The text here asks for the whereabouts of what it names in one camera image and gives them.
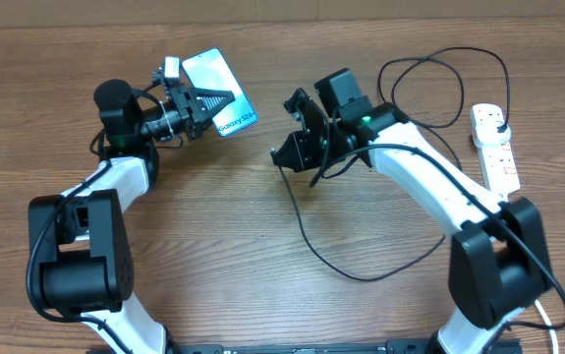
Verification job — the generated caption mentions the blue Galaxy smartphone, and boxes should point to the blue Galaxy smartphone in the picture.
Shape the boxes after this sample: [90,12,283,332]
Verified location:
[182,48,258,137]

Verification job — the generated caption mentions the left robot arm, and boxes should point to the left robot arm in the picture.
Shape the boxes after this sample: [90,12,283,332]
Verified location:
[26,79,235,353]

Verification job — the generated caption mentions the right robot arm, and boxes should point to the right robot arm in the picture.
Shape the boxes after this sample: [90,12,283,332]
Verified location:
[271,68,565,353]

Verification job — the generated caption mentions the white charger adapter plug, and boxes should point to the white charger adapter plug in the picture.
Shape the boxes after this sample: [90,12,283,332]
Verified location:
[473,122,512,148]

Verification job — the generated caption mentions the white power strip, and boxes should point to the white power strip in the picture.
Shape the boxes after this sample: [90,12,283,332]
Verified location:
[470,103,521,201]

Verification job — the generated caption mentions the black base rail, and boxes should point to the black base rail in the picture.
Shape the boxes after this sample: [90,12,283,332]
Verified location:
[85,336,524,354]

